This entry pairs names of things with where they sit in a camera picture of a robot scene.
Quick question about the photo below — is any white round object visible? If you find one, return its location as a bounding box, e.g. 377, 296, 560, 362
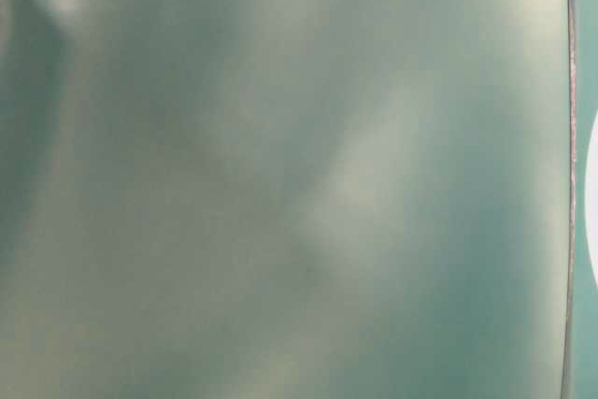
584, 118, 598, 281

